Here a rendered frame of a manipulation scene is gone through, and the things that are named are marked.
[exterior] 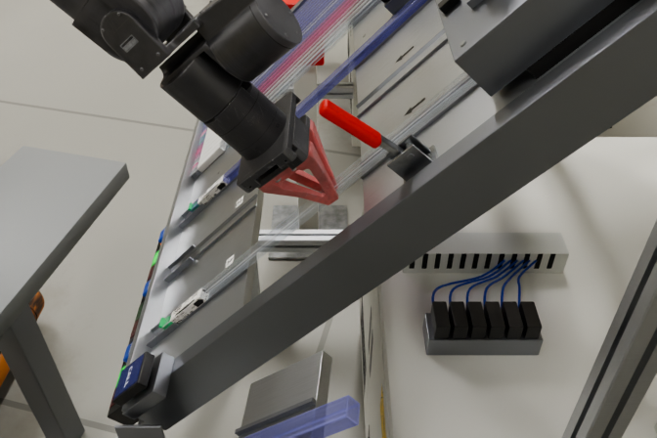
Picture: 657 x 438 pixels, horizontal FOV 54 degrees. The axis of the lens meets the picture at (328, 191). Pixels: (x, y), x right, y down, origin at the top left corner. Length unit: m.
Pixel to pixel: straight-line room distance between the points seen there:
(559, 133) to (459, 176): 0.08
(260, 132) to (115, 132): 2.02
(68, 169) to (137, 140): 1.15
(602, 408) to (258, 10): 0.52
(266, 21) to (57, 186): 0.89
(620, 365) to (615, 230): 0.56
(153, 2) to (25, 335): 0.93
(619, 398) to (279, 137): 0.43
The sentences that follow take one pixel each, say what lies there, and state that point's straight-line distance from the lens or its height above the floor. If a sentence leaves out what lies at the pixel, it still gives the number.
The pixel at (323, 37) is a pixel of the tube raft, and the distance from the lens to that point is 0.96.
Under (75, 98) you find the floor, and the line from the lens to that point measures 2.87.
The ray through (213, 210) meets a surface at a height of 0.78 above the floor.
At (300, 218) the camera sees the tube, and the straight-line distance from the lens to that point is 0.67.
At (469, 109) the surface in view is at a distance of 0.58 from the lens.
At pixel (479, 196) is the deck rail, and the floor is 1.04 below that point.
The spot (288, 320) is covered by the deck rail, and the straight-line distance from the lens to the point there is 0.65.
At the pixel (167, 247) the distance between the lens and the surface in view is 0.96.
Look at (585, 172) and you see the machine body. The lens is 1.34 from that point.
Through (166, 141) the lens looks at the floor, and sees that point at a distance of 2.49.
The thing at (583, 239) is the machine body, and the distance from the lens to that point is 1.19.
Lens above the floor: 1.38
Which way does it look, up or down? 39 degrees down
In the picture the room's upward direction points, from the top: straight up
